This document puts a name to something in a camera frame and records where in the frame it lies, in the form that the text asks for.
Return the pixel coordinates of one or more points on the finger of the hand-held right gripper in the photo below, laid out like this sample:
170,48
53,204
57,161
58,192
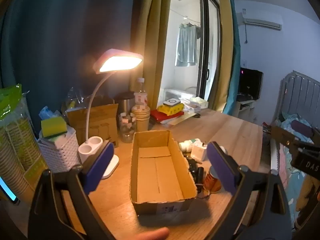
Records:
283,136
302,128

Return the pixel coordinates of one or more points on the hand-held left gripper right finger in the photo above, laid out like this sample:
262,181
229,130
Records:
221,170

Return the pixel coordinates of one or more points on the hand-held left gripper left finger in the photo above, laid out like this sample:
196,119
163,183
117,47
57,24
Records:
98,170

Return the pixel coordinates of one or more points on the red metal can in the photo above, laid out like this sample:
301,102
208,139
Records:
211,180

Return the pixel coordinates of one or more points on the white pill bottle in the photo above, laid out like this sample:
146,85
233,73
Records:
186,145

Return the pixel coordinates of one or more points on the brown cardboard box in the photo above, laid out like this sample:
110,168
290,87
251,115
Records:
160,170

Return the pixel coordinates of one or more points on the person's left hand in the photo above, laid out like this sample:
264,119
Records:
150,235

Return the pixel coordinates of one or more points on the white desk lamp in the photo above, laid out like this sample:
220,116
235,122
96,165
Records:
90,151

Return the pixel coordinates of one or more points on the teal printed blanket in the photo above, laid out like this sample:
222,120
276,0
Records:
290,180

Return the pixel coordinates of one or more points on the grey bed headboard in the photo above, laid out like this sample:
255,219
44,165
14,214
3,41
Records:
300,92

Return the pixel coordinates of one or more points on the white woven plastic basket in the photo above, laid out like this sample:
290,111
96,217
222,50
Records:
60,152

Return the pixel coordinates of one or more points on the brown lamp carton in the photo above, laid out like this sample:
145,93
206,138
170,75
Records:
100,122

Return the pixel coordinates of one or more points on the white television stand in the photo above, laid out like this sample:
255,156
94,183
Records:
246,106

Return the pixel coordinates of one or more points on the floral glass jar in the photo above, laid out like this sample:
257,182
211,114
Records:
127,130

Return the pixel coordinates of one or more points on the white cleaning pads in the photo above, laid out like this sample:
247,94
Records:
56,139

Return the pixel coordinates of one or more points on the yellow green sponge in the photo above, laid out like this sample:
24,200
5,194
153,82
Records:
53,127

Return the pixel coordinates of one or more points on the stack of brown paper cups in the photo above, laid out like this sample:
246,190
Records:
140,122

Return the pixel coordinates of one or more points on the black television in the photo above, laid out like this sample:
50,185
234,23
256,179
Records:
250,82

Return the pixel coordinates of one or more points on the clear plastic folder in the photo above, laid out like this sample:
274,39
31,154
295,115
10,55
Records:
180,120

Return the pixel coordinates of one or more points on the white carton box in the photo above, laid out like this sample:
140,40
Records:
191,107

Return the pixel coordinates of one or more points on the stainless steel thermos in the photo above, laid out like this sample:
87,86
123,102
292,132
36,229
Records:
125,105

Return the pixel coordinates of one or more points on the clear plastic bag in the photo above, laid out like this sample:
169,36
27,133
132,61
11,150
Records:
75,97

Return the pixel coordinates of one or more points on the blue plastic packet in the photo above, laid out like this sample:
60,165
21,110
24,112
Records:
46,112

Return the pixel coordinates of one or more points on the red book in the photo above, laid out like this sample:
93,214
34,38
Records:
162,117

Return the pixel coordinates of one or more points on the teal curtain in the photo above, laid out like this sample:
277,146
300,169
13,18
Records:
236,67
50,42

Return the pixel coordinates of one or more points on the clear plastic water bottle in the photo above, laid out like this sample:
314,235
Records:
140,97

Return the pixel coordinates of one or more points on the white flat device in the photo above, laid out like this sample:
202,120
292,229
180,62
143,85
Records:
171,102

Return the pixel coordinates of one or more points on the green paper cup package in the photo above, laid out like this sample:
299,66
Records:
15,142

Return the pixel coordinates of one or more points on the smartphone with lit screen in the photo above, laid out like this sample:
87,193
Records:
7,190

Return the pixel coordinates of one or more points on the yellow curtain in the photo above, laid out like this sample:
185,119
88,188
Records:
225,55
152,42

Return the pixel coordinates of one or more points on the white air conditioner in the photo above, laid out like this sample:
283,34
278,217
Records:
262,21

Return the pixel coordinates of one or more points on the hanging shirt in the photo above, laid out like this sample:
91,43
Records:
186,45

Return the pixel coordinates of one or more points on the black sliding door frame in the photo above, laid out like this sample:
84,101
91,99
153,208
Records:
205,55

